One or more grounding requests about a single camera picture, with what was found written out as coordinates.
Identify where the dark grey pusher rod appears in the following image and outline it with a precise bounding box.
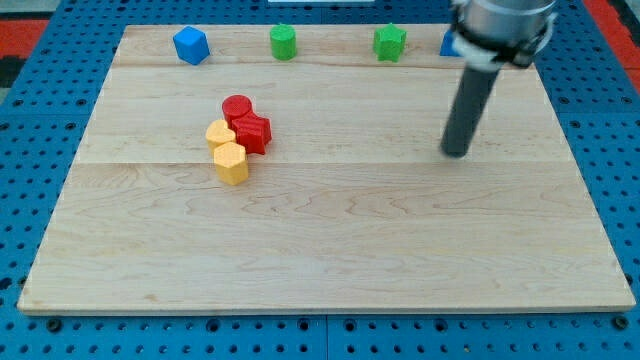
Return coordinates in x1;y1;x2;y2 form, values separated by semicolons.
440;66;499;158

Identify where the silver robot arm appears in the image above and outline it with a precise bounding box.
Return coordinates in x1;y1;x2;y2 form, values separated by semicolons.
440;0;556;158

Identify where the blue block behind arm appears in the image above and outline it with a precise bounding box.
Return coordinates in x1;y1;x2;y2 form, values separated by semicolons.
439;29;460;57

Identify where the green star block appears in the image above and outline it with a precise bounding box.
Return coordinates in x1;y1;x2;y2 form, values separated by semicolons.
373;23;407;63

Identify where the red star block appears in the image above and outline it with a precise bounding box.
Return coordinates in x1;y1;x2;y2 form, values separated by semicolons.
232;112;272;155

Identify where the yellow hexagon block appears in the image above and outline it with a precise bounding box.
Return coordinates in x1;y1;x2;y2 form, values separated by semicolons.
213;142;249;185

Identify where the wooden board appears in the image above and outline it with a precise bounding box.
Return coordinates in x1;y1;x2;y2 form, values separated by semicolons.
18;25;635;316

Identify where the green cylinder block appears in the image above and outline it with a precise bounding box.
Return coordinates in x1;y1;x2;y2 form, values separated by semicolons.
269;24;297;61

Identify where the red cylinder block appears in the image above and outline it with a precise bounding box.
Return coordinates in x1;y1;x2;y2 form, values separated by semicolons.
221;94;253;130

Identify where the yellow heart block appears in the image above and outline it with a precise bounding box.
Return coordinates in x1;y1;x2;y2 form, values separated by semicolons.
205;119;236;154

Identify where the blue cube block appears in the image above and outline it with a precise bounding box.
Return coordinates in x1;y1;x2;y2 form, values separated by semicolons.
173;26;210;65

